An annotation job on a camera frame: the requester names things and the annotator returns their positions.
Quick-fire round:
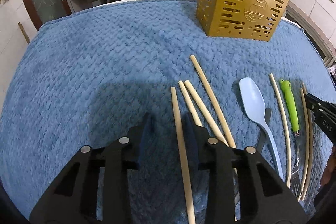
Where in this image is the wooden chopstick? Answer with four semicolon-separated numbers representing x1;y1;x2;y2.
171;87;196;224
190;55;236;148
300;82;314;202
298;83;310;201
185;80;228;145
269;73;291;188
178;81;202;126

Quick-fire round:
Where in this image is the green handled fork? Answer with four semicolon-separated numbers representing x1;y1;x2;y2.
280;79;302;198

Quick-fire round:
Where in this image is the light blue plastic spoon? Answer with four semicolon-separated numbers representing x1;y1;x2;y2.
239;77;284;180

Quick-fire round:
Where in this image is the person's hand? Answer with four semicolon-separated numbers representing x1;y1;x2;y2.
320;146;336;186

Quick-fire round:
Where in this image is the blue textured towel mat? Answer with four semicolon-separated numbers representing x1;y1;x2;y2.
1;0;335;223

